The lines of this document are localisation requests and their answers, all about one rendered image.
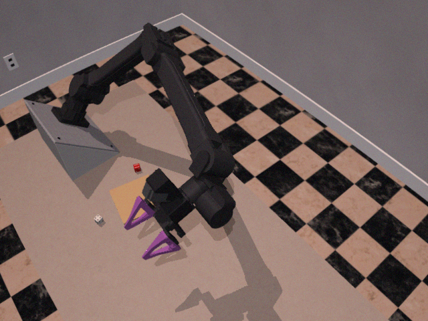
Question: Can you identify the tan mat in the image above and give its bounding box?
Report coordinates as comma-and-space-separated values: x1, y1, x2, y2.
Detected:
109, 175, 149, 224

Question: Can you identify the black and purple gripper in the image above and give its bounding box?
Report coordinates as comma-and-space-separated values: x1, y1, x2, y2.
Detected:
124, 196, 195, 260

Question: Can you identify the white die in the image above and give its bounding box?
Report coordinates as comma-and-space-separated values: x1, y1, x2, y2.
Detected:
94, 215, 104, 225

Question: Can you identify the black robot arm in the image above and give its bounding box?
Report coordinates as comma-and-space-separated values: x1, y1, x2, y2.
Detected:
51, 23, 236, 229

